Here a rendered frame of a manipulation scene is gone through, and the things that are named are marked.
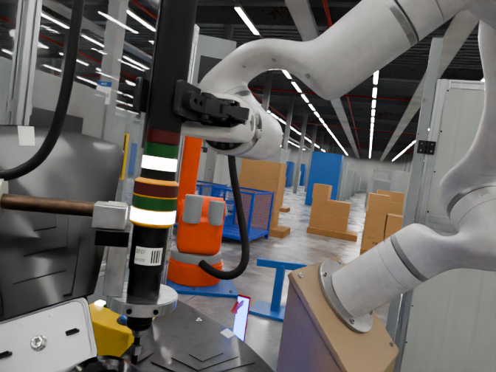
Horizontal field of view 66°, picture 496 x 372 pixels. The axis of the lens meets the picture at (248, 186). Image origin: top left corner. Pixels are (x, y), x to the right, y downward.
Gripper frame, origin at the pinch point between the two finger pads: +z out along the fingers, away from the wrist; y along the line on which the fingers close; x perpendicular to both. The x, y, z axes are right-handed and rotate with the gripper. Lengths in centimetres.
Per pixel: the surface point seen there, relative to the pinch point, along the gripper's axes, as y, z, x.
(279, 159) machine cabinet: 255, -1024, 32
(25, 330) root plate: 7.3, 6.9, -23.1
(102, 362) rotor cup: -2.2, 8.1, -22.7
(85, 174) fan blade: 12.0, -3.6, -9.1
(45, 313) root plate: 6.6, 5.5, -21.8
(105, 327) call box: 27, -31, -42
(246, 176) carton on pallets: 259, -772, -26
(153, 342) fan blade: 4.2, -10.7, -30.4
